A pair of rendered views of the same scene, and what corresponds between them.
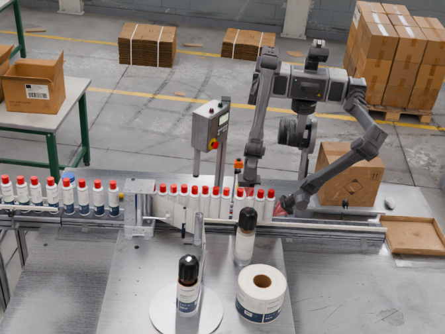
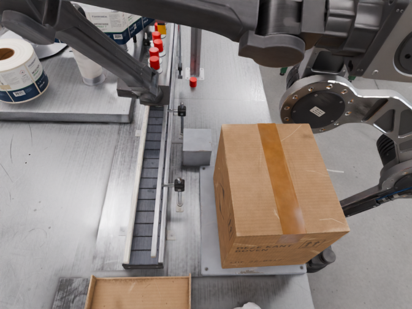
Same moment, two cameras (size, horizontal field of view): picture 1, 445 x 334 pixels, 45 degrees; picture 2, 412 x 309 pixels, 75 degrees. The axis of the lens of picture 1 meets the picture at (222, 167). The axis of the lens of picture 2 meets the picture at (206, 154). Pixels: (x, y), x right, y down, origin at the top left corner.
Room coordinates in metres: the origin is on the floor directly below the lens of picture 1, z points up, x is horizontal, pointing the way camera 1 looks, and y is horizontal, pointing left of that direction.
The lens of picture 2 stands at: (2.30, -1.04, 1.64)
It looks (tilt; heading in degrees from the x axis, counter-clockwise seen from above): 54 degrees down; 87
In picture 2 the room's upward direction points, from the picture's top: 6 degrees clockwise
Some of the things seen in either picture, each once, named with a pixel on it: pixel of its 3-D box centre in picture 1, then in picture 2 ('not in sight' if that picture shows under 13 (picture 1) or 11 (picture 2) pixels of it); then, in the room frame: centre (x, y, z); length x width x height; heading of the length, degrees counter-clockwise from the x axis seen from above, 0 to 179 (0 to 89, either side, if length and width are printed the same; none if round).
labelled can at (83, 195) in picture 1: (83, 197); not in sight; (2.07, 0.67, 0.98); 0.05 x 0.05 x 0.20
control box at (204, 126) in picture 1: (210, 126); not in sight; (2.20, 0.07, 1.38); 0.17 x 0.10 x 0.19; 149
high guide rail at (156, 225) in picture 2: (282, 207); (165, 103); (2.17, -0.33, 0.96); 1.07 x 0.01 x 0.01; 94
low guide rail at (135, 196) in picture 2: (282, 224); (146, 112); (2.10, -0.33, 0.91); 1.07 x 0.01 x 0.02; 94
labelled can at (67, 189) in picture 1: (67, 196); not in sight; (2.07, 0.75, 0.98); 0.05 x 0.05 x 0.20
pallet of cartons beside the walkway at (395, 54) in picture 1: (391, 59); not in sight; (5.66, -1.75, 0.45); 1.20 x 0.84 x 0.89; 179
